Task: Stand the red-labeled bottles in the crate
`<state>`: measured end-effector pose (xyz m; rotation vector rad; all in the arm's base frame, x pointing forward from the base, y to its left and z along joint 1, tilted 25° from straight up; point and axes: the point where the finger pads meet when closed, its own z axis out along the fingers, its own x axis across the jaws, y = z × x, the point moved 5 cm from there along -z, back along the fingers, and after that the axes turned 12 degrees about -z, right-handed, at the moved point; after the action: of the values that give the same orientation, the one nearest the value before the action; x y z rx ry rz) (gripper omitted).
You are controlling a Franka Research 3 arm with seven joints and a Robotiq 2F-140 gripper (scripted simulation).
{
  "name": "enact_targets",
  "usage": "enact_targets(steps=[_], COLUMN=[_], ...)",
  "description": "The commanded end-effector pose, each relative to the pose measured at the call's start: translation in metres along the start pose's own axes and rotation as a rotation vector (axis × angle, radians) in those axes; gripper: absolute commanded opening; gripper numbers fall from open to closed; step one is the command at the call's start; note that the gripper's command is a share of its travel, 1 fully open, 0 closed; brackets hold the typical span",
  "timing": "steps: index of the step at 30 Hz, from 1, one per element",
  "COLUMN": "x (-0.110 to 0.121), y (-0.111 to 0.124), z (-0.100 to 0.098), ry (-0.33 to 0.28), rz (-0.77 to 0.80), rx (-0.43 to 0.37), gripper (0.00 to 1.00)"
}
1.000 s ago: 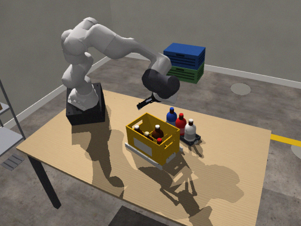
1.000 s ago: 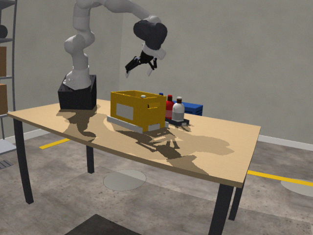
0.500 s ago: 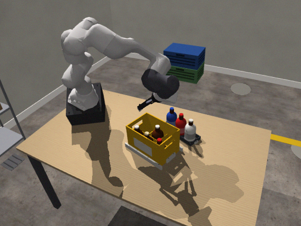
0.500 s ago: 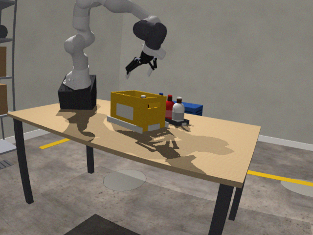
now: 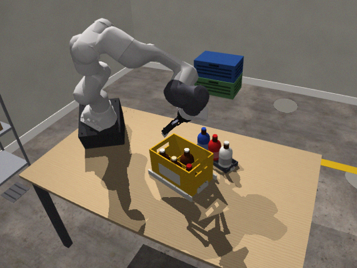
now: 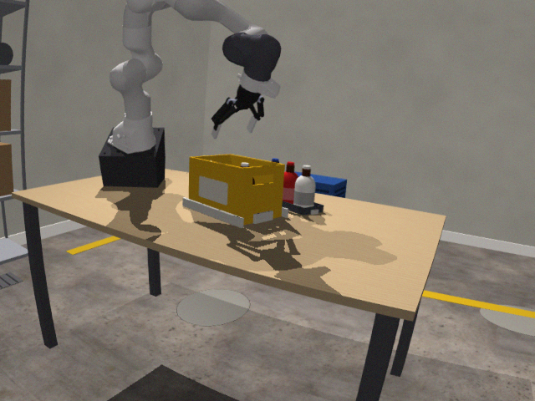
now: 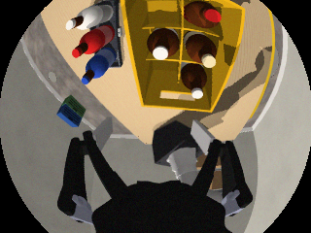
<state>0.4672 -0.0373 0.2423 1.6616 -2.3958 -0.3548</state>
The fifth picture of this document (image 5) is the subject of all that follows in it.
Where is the blue bottle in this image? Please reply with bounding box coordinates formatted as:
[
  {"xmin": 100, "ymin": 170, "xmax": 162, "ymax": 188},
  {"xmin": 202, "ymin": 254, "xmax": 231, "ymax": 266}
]
[{"xmin": 197, "ymin": 127, "xmax": 210, "ymax": 150}]

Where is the dark brown bottle with cream cap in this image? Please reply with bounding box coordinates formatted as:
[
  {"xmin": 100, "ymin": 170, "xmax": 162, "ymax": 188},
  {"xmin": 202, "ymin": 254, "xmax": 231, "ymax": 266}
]
[{"xmin": 171, "ymin": 156, "xmax": 182, "ymax": 167}]

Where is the red bottle with pale label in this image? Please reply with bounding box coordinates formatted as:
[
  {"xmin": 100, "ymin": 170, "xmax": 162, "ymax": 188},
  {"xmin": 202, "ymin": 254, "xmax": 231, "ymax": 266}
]
[{"xmin": 208, "ymin": 134, "xmax": 221, "ymax": 161}]

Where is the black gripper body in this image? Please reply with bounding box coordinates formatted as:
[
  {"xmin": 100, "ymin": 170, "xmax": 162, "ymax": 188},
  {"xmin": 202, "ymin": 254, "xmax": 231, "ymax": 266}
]
[{"xmin": 176, "ymin": 111, "xmax": 191, "ymax": 123}]

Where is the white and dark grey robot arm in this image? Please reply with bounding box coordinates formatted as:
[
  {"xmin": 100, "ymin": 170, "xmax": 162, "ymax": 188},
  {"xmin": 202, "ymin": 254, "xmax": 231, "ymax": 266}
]
[{"xmin": 70, "ymin": 18, "xmax": 209, "ymax": 132}]

